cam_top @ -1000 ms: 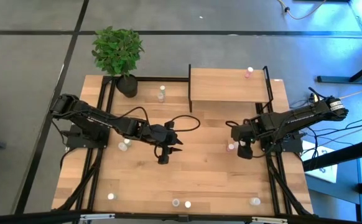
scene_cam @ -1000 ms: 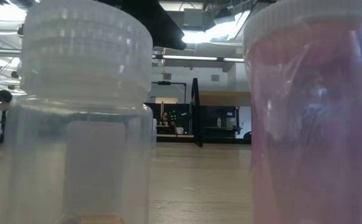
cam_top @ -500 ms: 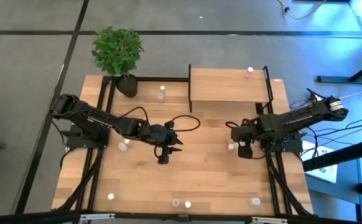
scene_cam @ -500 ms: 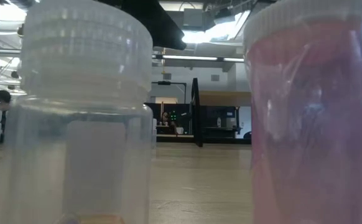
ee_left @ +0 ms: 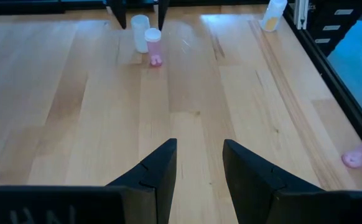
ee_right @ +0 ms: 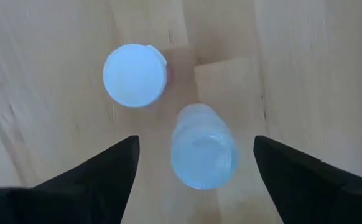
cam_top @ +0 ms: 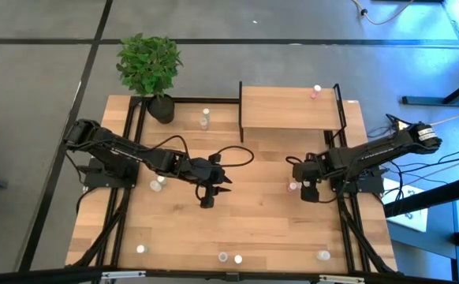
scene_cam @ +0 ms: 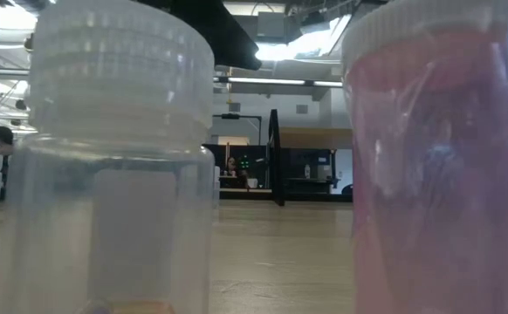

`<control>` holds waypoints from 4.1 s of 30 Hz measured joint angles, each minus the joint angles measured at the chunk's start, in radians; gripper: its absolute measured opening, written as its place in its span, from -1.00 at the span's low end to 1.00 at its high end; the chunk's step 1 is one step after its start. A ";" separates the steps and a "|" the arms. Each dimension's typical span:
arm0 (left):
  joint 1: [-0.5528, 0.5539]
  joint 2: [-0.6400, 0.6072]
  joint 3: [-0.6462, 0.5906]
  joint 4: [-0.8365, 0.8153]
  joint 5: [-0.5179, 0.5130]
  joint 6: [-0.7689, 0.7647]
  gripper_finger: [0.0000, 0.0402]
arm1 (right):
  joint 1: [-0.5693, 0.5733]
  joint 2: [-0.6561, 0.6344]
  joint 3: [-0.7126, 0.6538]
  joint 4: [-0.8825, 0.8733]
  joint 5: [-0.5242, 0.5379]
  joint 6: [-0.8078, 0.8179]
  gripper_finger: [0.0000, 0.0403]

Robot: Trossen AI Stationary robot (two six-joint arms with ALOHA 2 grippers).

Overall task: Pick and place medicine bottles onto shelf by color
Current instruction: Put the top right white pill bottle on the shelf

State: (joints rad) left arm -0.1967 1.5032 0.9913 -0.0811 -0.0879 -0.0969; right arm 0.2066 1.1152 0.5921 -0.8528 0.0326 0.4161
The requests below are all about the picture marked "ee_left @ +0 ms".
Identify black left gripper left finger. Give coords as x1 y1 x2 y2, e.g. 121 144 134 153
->
106 138 178 224

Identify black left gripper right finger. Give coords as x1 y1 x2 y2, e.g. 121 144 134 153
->
223 139 325 224

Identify black drawer cabinet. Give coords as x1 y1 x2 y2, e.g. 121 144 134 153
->
308 0 362 57

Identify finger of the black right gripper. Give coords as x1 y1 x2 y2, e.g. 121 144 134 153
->
157 0 171 32
110 0 128 30

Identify silver aluminium post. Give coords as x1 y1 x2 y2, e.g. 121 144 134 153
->
294 0 310 30

